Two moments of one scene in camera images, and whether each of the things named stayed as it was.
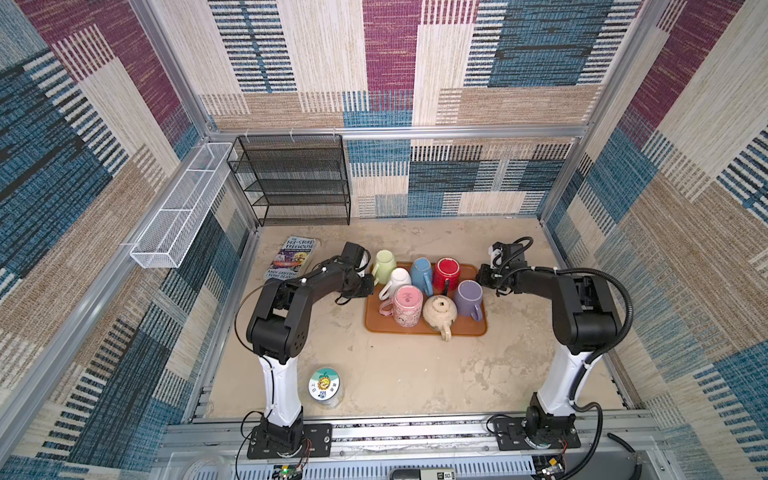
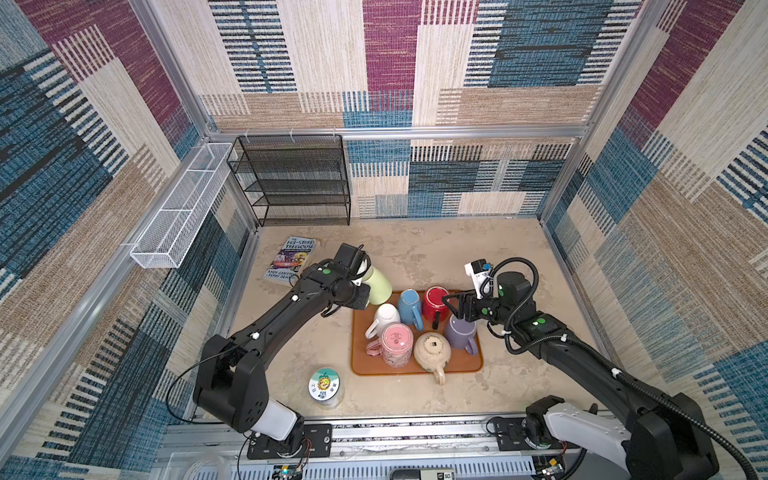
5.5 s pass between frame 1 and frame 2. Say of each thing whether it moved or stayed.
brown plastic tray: moved
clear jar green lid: stayed
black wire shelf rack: stayed
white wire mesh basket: stayed
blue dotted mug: moved
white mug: moved
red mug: moved
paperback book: stayed
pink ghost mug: moved
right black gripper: moved
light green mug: moved
